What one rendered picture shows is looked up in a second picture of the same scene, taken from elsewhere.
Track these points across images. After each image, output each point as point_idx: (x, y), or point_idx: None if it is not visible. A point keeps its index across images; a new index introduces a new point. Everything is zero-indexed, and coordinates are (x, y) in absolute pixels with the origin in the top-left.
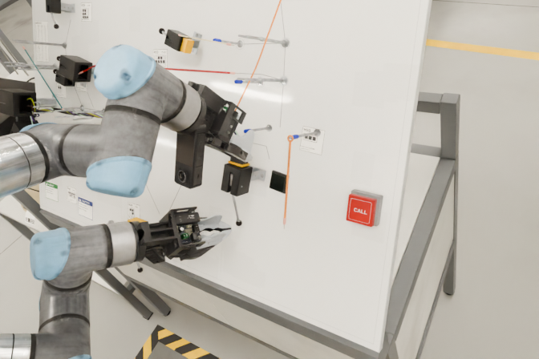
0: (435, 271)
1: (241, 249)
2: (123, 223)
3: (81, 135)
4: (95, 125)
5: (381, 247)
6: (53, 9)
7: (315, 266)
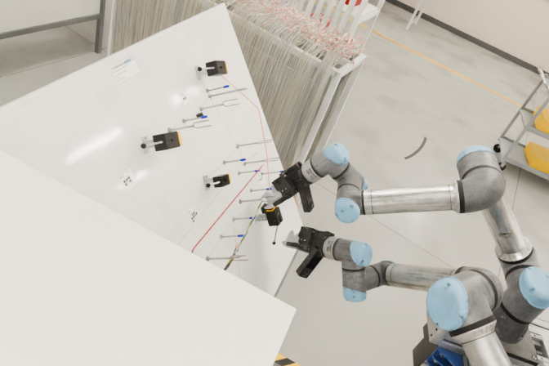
0: None
1: (270, 262)
2: (329, 238)
3: (354, 180)
4: (348, 177)
5: None
6: None
7: (285, 228)
